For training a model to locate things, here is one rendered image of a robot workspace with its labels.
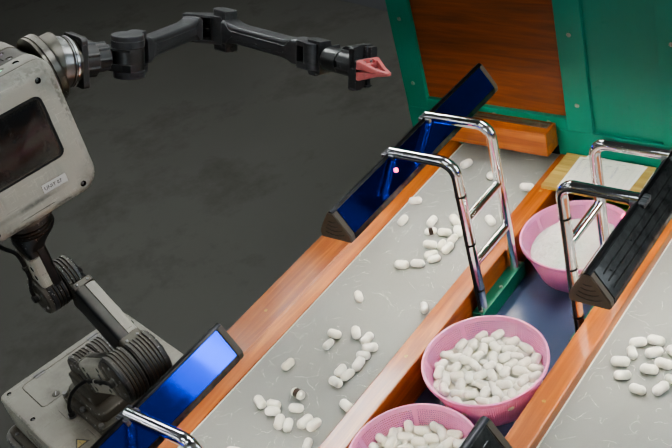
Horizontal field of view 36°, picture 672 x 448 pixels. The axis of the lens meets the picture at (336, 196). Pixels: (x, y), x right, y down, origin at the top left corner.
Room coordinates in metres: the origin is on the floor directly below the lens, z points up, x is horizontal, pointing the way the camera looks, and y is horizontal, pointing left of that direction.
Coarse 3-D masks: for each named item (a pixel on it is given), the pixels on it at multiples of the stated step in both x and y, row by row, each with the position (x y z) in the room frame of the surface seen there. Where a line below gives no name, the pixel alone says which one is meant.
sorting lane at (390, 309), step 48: (432, 192) 2.26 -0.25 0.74; (480, 192) 2.20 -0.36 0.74; (384, 240) 2.11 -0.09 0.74; (432, 240) 2.06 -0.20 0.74; (480, 240) 2.00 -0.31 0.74; (336, 288) 1.98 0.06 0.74; (384, 288) 1.93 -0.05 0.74; (432, 288) 1.88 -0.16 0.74; (288, 336) 1.85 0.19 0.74; (384, 336) 1.76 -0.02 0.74; (240, 384) 1.74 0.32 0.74; (288, 384) 1.70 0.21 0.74; (192, 432) 1.63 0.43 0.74; (240, 432) 1.59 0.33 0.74
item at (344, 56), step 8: (352, 48) 2.15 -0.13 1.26; (360, 48) 2.17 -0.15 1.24; (336, 56) 2.20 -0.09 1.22; (344, 56) 2.18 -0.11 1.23; (352, 56) 2.15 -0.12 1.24; (360, 56) 2.17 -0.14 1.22; (344, 64) 2.17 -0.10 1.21; (352, 64) 2.15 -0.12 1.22; (344, 72) 2.17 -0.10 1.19; (368, 80) 2.16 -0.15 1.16
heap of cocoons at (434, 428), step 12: (408, 420) 1.49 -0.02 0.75; (396, 432) 1.48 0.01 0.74; (408, 432) 1.46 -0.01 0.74; (420, 432) 1.46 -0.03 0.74; (432, 432) 1.46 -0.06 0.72; (444, 432) 1.44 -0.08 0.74; (456, 432) 1.43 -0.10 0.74; (372, 444) 1.46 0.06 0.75; (384, 444) 1.46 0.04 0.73; (396, 444) 1.45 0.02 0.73; (408, 444) 1.44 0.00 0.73; (420, 444) 1.43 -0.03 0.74; (432, 444) 1.43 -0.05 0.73; (444, 444) 1.41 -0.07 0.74; (456, 444) 1.40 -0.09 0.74
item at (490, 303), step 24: (432, 120) 1.99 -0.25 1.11; (456, 120) 1.95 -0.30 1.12; (480, 120) 1.92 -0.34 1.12; (456, 168) 1.79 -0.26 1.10; (456, 192) 1.79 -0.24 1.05; (504, 192) 1.89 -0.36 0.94; (504, 216) 1.89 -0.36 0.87; (504, 240) 1.90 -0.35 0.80; (480, 288) 1.79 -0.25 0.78; (504, 288) 1.84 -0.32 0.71; (480, 312) 1.78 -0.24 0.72
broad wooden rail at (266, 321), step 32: (416, 192) 2.28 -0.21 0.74; (384, 224) 2.17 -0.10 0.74; (320, 256) 2.09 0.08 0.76; (352, 256) 2.07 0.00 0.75; (288, 288) 2.00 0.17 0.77; (320, 288) 1.98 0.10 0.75; (256, 320) 1.91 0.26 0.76; (288, 320) 1.90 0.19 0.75; (256, 352) 1.81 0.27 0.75; (224, 384) 1.74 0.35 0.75; (192, 416) 1.66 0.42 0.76
